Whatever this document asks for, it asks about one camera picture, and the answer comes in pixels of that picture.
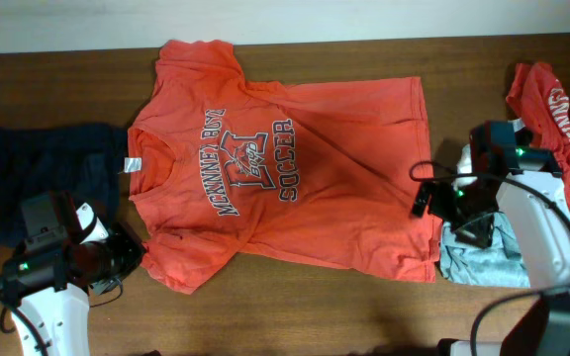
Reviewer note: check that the light grey-blue shirt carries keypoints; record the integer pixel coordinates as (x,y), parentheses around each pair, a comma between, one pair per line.
(499,265)

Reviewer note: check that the red McKinney shirt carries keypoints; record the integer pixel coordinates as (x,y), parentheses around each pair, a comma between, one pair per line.
(538,98)

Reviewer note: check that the folded navy blue garment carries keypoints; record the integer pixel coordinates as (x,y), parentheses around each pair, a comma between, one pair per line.
(84,160)

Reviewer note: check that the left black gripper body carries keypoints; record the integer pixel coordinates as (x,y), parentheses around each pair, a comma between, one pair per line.
(116,257)

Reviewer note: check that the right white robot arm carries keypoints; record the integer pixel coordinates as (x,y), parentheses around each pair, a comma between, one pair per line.
(501,172)

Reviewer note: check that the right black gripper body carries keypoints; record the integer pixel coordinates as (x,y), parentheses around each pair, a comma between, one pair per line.
(468,210)

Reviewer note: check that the orange McKinney Boyd soccer shirt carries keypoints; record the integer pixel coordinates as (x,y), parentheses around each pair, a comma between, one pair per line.
(315,173)

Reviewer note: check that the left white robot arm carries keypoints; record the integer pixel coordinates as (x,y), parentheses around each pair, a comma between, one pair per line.
(69,255)

